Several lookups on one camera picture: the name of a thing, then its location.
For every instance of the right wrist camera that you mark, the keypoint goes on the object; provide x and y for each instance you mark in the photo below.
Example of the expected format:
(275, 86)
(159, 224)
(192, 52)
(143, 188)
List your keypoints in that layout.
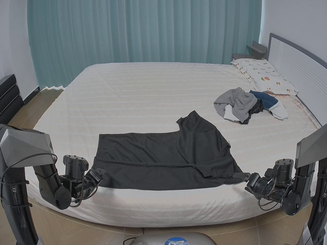
(269, 173)

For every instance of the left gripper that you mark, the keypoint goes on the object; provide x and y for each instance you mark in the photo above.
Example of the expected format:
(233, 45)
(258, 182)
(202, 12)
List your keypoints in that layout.
(92, 179)

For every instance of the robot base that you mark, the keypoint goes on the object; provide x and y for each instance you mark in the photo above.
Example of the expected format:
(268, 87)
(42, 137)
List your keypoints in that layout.
(153, 240)

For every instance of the pile of clothes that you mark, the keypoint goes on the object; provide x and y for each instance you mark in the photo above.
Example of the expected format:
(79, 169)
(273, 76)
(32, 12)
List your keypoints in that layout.
(240, 102)

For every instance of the white printed pillow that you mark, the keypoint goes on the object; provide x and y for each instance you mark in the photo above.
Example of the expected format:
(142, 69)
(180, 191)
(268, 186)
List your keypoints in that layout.
(265, 75)

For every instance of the grey bedside table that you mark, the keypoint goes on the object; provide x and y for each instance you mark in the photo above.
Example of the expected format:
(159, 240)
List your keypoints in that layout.
(258, 47)

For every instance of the bed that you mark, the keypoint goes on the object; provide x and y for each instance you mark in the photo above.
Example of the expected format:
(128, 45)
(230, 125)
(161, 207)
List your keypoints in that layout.
(153, 98)

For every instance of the black chest of drawers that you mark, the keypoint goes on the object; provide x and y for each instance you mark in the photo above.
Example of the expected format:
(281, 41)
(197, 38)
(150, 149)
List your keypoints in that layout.
(10, 98)

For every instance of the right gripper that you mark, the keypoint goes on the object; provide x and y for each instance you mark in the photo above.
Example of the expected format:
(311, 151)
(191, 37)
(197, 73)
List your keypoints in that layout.
(255, 184)

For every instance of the black T-shirt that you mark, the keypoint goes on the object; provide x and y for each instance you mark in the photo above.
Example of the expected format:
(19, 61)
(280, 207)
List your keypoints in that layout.
(153, 149)

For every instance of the blue-green curtain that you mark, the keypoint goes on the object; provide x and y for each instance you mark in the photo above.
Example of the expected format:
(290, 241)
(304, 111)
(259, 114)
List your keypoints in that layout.
(153, 22)

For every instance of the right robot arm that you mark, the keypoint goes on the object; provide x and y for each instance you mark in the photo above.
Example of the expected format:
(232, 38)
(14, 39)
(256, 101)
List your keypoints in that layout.
(311, 149)

